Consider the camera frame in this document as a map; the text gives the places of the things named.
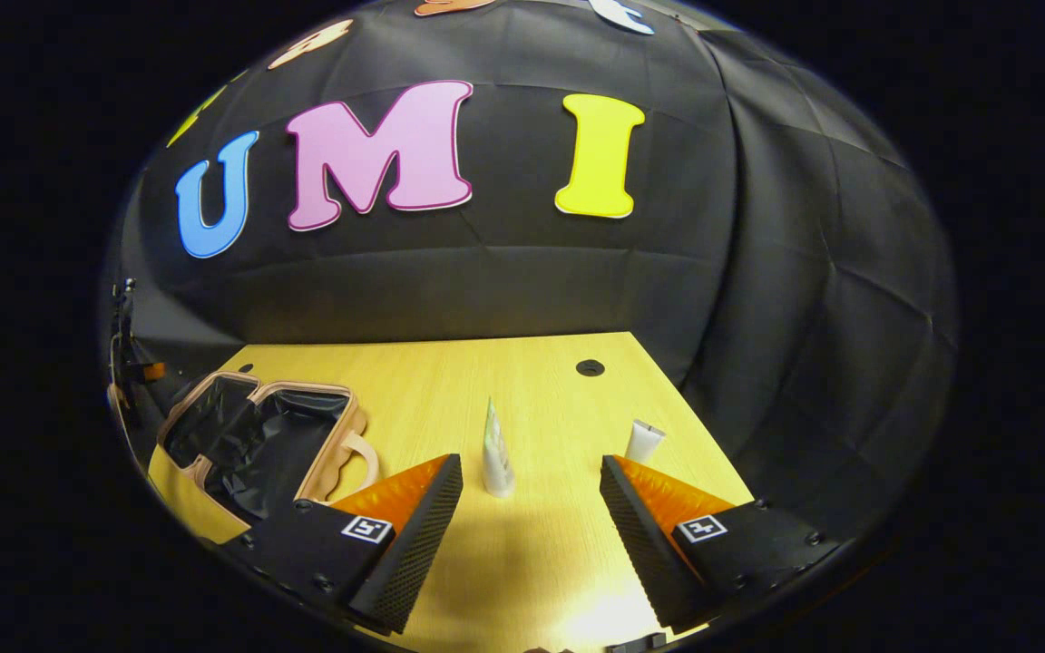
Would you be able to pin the pink scalloped suitcase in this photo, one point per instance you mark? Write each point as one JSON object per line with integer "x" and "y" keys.
{"x": 255, "y": 444}

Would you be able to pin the plain white tube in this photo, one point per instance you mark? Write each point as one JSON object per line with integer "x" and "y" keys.
{"x": 642, "y": 443}

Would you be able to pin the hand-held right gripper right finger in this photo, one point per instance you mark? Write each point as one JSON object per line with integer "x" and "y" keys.
{"x": 645, "y": 553}

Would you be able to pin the black backdrop cloth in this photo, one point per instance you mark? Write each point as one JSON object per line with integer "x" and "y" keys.
{"x": 504, "y": 281}

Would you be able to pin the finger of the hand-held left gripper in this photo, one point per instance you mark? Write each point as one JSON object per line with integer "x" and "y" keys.
{"x": 140, "y": 372}

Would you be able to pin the white tube with green print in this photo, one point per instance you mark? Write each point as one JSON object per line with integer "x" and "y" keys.
{"x": 497, "y": 462}

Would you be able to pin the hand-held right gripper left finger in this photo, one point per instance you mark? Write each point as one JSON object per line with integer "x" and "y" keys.
{"x": 414, "y": 544}

